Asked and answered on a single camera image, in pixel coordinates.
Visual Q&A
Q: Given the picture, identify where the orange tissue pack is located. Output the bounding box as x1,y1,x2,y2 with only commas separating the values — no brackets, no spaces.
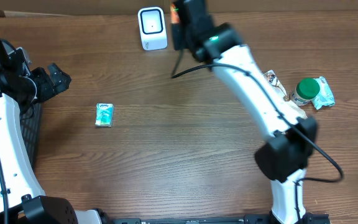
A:
170,3,180,24

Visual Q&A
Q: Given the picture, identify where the green Kleenex tissue pack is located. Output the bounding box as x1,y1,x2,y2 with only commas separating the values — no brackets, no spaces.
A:
95,103,114,127

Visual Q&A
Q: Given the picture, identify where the brown white snack pouch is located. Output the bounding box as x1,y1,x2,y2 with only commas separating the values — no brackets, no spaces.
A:
263,70,307,119

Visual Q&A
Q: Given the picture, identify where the green lid jar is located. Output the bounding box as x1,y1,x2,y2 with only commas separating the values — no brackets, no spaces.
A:
290,78,320,106

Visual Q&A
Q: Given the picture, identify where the teal packet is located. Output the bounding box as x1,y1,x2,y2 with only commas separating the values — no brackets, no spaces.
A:
311,77,335,110

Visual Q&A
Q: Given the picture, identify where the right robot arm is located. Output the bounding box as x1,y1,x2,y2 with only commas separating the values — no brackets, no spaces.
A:
171,1,317,223

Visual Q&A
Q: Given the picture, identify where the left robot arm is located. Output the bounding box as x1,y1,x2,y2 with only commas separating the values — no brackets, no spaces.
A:
0,39,109,224

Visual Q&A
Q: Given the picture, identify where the white barcode scanner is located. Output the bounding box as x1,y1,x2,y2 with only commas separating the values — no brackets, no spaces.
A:
137,7,168,51

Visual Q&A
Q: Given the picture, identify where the grey plastic mesh basket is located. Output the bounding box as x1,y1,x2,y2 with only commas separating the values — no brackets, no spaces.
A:
20,104,42,170

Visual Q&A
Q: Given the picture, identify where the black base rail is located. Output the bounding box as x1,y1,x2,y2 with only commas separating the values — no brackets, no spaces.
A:
110,213,331,224

